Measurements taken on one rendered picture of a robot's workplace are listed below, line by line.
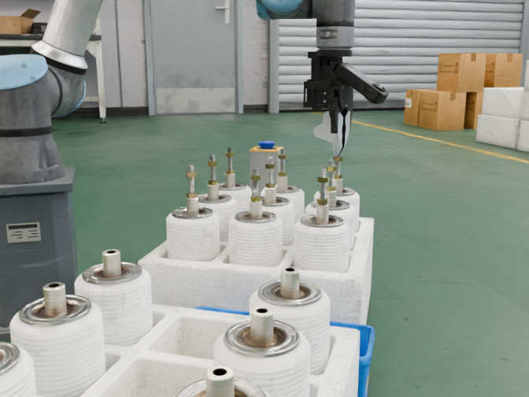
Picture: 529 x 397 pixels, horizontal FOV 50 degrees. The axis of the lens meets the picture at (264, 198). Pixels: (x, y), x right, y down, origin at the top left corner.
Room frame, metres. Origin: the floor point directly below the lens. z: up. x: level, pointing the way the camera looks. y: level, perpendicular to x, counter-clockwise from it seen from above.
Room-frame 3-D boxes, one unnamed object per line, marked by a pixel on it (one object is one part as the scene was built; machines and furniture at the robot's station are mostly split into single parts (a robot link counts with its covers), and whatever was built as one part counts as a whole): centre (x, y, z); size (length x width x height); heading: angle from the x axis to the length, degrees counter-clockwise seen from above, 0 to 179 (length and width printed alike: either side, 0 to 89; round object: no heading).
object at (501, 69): (4.84, -1.94, 0.45); 0.30 x 0.24 x 0.30; 13
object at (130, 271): (0.69, 0.20, 0.25); 0.08 x 0.08 x 0.01
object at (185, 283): (1.08, -0.01, 0.09); 0.39 x 0.39 x 0.18; 77
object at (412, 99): (5.00, -1.41, 0.15); 0.30 x 0.24 x 0.30; 104
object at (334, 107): (1.15, -0.14, 0.42); 0.05 x 0.02 x 0.09; 150
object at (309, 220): (0.94, -0.10, 0.25); 0.08 x 0.08 x 0.01
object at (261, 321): (0.51, 0.00, 0.26); 0.02 x 0.02 x 0.03
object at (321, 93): (1.18, -0.13, 0.48); 0.09 x 0.08 x 0.12; 60
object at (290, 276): (0.63, -0.03, 0.26); 0.02 x 0.02 x 0.03
